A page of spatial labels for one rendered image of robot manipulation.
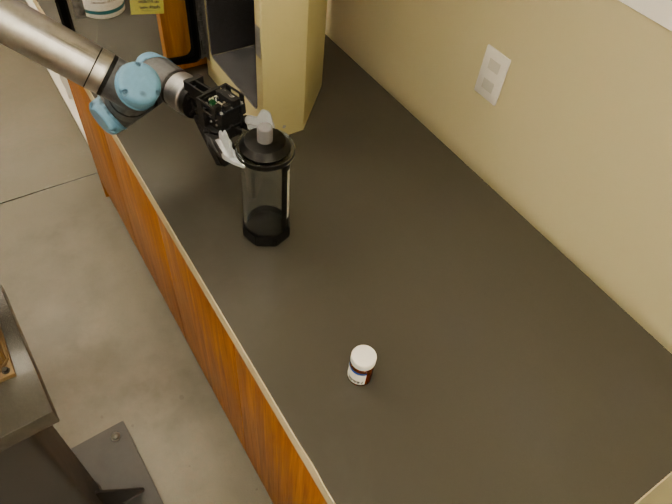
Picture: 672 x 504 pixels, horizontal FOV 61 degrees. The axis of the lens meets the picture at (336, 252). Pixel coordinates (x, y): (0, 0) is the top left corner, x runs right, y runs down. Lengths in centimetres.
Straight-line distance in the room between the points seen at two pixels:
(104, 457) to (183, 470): 25
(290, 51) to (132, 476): 135
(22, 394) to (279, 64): 81
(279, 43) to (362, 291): 55
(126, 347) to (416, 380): 137
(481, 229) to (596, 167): 26
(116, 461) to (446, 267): 126
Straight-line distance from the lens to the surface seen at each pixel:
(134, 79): 106
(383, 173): 137
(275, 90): 135
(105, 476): 201
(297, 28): 130
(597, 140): 122
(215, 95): 112
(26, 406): 109
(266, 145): 104
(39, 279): 249
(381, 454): 98
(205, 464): 198
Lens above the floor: 185
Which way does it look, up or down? 50 degrees down
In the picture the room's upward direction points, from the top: 7 degrees clockwise
